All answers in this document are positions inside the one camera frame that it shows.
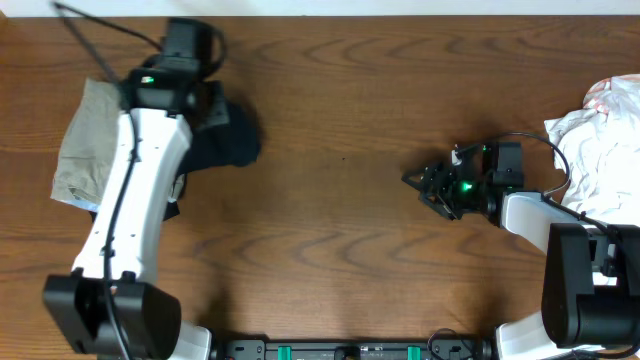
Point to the white crumpled garment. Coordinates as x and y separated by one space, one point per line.
601 144

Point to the black cloth under bag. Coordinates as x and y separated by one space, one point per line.
171 211

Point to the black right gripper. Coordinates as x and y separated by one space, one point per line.
447 172

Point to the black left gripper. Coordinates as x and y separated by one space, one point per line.
217 112

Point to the olive green fabric bag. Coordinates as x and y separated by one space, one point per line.
87 150

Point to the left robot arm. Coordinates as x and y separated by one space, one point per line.
109 304

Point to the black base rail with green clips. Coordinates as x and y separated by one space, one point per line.
444 344

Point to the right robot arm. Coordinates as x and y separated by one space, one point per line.
590 298

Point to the black leggings with red waistband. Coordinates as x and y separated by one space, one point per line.
234 143

